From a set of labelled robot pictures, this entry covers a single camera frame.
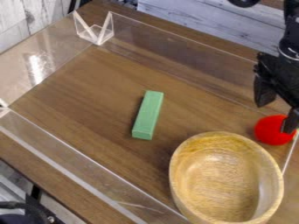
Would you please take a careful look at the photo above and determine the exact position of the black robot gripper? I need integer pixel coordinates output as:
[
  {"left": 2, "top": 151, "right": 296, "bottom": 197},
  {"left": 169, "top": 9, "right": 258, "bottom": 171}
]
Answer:
[{"left": 253, "top": 47, "right": 299, "bottom": 134}]

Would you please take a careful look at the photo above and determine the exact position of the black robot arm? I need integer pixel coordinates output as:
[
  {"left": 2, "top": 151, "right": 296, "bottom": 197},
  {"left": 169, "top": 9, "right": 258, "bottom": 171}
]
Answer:
[{"left": 253, "top": 0, "right": 299, "bottom": 134}]

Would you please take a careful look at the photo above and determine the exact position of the green rectangular block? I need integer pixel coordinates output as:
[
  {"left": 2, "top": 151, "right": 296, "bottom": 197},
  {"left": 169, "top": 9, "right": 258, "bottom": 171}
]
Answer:
[{"left": 130, "top": 90, "right": 164, "bottom": 140}]

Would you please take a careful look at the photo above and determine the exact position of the red fuzzy ball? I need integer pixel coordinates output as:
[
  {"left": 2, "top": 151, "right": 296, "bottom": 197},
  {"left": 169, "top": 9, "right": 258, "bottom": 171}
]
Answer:
[{"left": 253, "top": 115, "right": 296, "bottom": 145}]

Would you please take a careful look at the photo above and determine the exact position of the black clamp with cable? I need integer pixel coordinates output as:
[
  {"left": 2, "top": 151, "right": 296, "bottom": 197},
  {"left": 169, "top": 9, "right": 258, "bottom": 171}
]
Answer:
[{"left": 0, "top": 185, "right": 65, "bottom": 224}]

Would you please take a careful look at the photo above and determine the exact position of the clear acrylic table barrier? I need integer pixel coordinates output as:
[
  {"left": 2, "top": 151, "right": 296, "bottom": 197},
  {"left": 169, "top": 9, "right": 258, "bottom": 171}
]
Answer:
[{"left": 0, "top": 11, "right": 299, "bottom": 224}]

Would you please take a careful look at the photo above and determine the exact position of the clear acrylic corner bracket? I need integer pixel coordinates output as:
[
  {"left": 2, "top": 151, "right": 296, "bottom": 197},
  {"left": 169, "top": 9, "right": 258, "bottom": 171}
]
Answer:
[{"left": 71, "top": 11, "right": 114, "bottom": 46}]

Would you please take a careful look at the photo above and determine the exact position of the oval wooden bowl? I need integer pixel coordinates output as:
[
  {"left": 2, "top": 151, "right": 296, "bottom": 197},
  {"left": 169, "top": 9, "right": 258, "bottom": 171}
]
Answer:
[{"left": 169, "top": 131, "right": 284, "bottom": 224}]

